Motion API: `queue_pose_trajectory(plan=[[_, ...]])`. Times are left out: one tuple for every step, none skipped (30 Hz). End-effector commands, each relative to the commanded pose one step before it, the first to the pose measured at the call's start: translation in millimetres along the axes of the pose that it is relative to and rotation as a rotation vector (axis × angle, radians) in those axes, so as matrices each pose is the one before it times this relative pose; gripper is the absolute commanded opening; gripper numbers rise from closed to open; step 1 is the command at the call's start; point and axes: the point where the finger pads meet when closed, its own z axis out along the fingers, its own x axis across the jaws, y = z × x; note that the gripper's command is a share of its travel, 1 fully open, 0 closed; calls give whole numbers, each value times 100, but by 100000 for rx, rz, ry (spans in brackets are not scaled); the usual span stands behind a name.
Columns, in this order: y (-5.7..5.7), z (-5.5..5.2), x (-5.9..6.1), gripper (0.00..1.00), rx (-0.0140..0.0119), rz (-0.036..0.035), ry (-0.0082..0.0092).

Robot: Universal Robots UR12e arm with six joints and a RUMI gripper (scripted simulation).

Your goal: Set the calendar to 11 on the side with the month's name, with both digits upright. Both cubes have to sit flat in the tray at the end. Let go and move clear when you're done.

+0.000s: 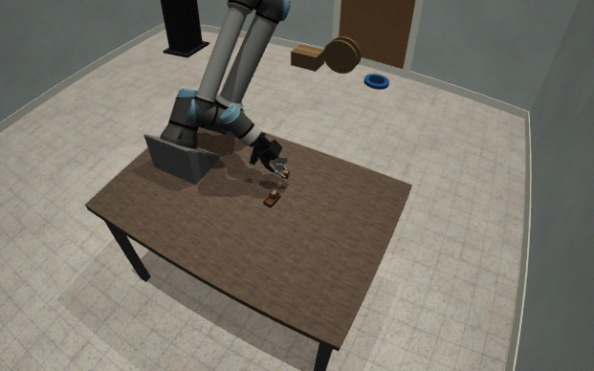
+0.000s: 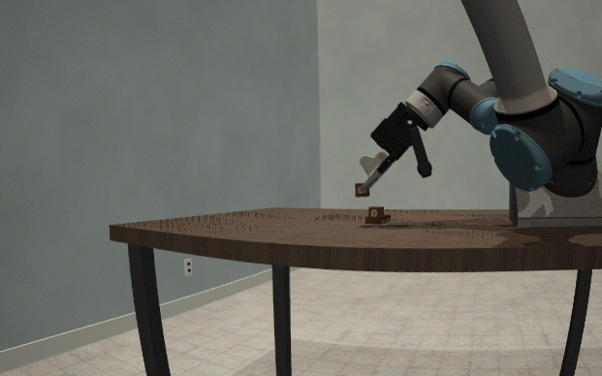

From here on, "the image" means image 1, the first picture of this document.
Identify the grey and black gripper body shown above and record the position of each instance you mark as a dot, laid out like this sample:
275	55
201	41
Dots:
265	150

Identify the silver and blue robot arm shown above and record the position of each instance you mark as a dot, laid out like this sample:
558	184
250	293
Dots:
207	106

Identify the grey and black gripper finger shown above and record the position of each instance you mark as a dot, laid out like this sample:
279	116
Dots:
274	167
283	161

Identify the brown rectangular tray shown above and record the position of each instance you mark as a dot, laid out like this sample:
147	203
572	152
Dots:
270	202

